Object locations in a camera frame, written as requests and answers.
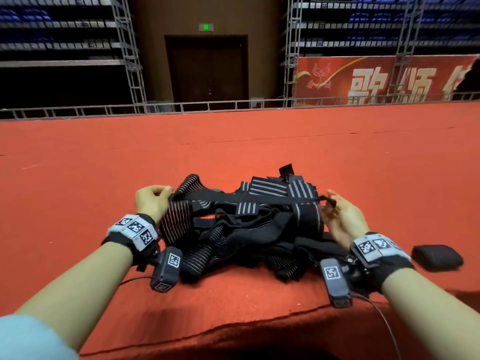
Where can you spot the person's left hand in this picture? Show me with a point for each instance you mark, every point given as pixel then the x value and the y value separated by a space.
pixel 154 200

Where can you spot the person's right hand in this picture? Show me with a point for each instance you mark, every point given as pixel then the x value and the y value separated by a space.
pixel 345 217

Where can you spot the person's left forearm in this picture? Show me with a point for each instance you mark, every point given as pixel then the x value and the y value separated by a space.
pixel 71 296

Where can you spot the person's right forearm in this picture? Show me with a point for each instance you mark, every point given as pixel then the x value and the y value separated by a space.
pixel 435 311

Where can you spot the black wristband with marker tags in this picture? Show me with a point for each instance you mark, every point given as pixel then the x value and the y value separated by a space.
pixel 382 255
pixel 133 232

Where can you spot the metal railing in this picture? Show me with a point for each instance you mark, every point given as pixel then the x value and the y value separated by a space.
pixel 187 107

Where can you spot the dark brown door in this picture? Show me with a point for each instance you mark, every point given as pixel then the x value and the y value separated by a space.
pixel 206 71

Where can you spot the red banner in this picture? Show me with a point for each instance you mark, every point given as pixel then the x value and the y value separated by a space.
pixel 375 80

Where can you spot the metal truss column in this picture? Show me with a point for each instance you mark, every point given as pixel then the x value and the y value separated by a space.
pixel 130 48
pixel 410 33
pixel 292 41

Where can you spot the green exit sign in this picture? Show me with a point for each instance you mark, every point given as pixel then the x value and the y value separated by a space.
pixel 205 27

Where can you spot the light blue sleeve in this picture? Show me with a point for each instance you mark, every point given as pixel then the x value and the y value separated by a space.
pixel 26 341

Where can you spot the tiered bleacher seats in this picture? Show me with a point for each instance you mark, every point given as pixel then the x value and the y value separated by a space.
pixel 352 26
pixel 52 33

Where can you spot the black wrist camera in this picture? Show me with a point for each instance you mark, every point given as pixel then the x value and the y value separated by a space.
pixel 335 281
pixel 166 270

